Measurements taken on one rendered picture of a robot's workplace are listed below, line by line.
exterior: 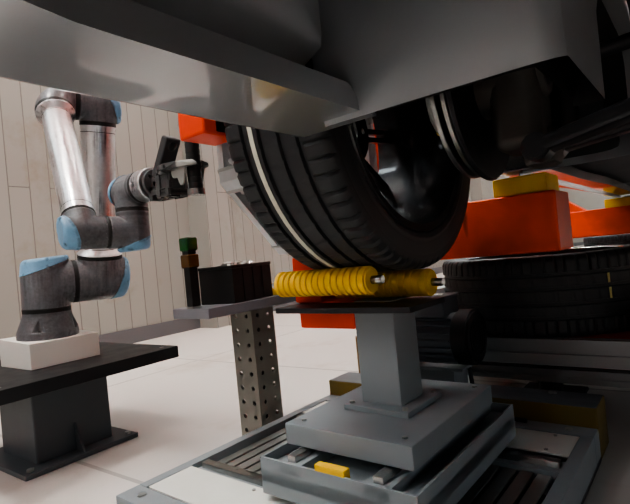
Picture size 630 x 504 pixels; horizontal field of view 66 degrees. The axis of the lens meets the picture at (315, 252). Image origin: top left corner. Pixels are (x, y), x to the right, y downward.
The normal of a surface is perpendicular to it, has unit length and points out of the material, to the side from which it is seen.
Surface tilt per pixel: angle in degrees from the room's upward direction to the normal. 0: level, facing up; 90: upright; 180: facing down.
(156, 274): 90
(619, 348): 90
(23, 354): 90
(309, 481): 90
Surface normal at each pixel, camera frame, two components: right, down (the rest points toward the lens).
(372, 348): -0.62, 0.06
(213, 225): 0.80, -0.08
